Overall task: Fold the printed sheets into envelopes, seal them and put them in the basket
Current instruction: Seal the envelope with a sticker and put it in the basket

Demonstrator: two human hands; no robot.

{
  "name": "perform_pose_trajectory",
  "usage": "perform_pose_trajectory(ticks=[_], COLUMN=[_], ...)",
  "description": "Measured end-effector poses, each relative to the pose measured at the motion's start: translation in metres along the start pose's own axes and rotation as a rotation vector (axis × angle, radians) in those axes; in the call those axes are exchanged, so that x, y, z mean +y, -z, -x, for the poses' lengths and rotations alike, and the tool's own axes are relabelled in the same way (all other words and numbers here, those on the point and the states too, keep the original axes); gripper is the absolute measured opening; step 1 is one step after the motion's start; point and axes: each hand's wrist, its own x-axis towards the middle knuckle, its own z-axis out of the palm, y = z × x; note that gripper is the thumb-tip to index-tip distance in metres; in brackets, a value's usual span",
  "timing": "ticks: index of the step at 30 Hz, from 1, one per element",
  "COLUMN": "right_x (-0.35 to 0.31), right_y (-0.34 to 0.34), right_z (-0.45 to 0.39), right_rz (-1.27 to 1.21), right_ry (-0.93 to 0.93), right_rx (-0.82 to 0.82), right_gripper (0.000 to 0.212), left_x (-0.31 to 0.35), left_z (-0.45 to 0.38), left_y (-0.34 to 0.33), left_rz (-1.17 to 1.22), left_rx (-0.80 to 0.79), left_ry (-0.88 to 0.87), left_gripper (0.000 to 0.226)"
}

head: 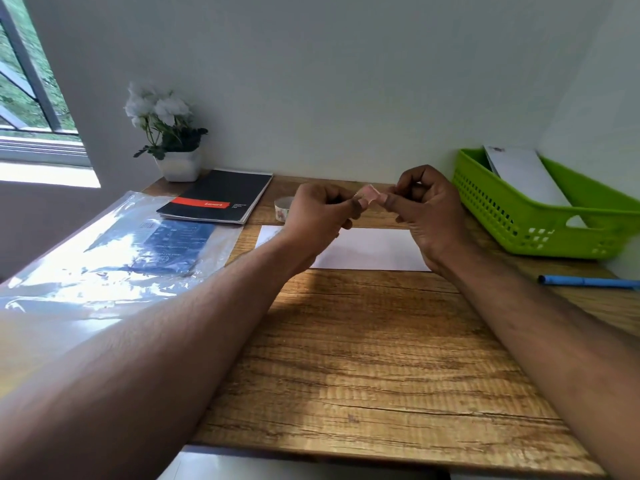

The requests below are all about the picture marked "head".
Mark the small postage stamp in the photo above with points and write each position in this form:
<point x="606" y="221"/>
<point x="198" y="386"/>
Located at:
<point x="371" y="193"/>

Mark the person's left forearm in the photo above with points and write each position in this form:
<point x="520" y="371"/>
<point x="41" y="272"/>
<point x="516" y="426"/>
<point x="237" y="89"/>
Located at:
<point x="135" y="364"/>

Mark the person's left hand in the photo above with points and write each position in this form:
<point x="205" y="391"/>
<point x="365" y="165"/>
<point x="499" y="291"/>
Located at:
<point x="320" y="217"/>

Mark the person's right forearm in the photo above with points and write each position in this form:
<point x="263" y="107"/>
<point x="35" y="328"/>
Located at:
<point x="550" y="344"/>

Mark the green plastic basket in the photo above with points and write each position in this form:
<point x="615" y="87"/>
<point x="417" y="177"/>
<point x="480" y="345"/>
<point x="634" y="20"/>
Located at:
<point x="500" y="224"/>

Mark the patterned tape roll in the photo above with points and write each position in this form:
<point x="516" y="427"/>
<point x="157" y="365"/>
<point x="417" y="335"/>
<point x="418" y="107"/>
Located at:
<point x="281" y="212"/>

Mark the white flower plant in pot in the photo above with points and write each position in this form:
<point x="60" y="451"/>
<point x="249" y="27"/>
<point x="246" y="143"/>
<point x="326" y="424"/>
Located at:
<point x="180" y="167"/>

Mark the clear plastic wrapper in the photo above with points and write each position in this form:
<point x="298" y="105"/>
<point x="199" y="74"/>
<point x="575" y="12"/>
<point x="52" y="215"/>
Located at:
<point x="100" y="264"/>

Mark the person's right hand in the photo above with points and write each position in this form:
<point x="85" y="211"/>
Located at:
<point x="435" y="214"/>

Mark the blue pen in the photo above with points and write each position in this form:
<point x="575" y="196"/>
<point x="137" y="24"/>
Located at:
<point x="585" y="281"/>

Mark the grey window frame rail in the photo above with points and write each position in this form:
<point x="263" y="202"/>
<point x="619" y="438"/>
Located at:
<point x="45" y="149"/>

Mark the black notebook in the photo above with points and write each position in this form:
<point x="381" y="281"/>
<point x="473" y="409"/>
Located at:
<point x="225" y="187"/>

